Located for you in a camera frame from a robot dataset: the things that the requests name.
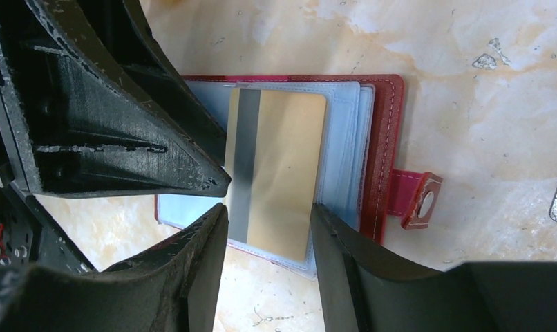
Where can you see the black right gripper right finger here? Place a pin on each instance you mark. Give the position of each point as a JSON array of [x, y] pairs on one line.
[[365, 287]]

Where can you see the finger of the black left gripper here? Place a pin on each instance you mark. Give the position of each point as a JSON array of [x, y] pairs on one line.
[[125, 32], [82, 127]]

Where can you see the red leather card holder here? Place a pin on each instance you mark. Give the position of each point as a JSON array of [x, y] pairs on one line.
[[356, 178]]

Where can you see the gold card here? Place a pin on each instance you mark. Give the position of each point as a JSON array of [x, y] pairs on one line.
[[272, 154]]

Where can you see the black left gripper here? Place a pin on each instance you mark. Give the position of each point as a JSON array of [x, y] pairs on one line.
[[28, 233]]

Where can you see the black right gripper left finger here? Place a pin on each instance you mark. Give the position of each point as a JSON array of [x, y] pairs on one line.
[[172, 286]]

